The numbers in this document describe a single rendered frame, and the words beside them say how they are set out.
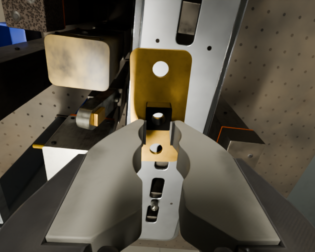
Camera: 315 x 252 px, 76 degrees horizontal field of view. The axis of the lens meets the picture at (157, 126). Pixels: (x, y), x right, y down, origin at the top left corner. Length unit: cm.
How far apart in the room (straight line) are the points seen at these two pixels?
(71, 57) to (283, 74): 69
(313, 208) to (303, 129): 185
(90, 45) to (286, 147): 87
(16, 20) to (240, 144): 43
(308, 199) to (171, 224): 209
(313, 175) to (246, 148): 194
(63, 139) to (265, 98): 69
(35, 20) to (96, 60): 8
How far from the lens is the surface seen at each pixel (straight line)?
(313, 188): 254
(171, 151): 16
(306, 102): 93
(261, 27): 76
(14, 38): 81
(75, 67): 33
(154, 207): 57
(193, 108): 43
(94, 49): 32
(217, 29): 40
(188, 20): 40
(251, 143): 47
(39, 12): 31
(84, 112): 33
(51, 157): 39
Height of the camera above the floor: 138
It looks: 61 degrees down
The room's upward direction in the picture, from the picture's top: 178 degrees clockwise
